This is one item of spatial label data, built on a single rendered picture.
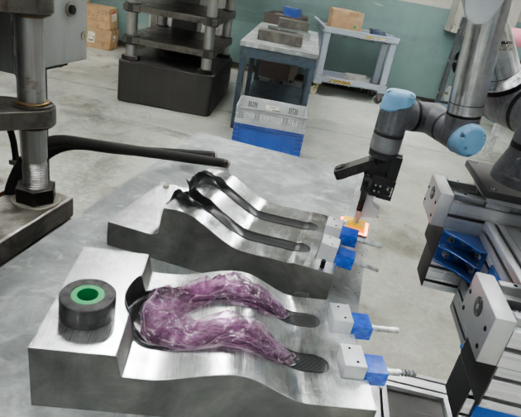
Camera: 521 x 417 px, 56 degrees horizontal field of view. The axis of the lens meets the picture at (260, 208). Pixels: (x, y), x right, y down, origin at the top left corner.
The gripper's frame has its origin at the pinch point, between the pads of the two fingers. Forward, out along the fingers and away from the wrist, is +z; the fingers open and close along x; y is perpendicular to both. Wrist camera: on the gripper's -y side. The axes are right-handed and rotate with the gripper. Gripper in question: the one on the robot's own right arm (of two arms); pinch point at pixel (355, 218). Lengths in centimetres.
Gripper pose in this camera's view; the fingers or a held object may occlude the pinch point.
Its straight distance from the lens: 135.8
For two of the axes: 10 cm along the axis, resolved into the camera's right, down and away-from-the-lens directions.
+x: 2.6, -3.9, 8.8
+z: -1.7, 8.8, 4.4
